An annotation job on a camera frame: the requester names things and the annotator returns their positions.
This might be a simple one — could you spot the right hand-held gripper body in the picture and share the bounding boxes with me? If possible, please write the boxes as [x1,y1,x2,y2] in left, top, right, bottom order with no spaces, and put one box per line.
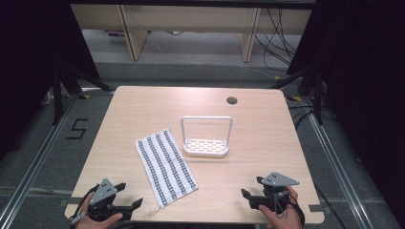
[249,171,301,213]

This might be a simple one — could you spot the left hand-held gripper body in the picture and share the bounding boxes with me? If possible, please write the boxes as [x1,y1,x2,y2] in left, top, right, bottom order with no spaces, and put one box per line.
[87,177,134,222]

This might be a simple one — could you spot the person's right hand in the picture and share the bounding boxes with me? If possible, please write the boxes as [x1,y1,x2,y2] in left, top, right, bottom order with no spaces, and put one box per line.
[258,185,304,229]

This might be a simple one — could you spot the person's left hand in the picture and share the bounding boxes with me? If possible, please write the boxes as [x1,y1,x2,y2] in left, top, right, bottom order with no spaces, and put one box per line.
[75,211,124,229]

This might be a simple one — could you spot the grey striped white cloth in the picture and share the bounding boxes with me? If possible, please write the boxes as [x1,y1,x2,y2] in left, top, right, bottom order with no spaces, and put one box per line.
[135,127,200,210]

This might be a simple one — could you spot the black metal stand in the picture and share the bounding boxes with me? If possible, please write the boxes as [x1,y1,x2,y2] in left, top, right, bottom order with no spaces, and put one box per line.
[270,63,327,126]
[52,64,113,126]

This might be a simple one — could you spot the black curtain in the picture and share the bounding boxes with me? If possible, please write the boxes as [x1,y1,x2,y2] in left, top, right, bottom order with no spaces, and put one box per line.
[286,0,405,223]
[0,0,100,161]

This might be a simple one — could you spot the light wooden shelf unit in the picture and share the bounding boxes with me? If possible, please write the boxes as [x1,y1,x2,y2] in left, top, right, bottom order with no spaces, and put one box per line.
[70,3,313,64]

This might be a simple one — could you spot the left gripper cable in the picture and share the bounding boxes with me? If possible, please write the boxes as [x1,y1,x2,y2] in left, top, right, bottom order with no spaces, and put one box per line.
[68,183,100,227]

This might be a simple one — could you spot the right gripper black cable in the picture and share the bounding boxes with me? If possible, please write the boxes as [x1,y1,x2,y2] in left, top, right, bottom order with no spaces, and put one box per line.
[287,192,307,227]

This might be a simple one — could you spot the white wire basket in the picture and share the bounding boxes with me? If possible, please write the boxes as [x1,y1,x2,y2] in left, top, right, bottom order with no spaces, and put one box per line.
[180,115,234,159]

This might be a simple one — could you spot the aluminium floor rail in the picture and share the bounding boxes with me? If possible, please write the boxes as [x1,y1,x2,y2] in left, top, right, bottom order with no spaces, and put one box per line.
[0,91,81,229]
[302,94,374,229]

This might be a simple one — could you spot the black floor cables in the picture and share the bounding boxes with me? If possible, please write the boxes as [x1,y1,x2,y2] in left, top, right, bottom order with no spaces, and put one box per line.
[286,102,335,130]

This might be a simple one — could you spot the black hanging cables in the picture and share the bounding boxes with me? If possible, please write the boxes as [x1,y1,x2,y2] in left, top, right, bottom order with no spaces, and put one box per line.
[253,8,303,71]

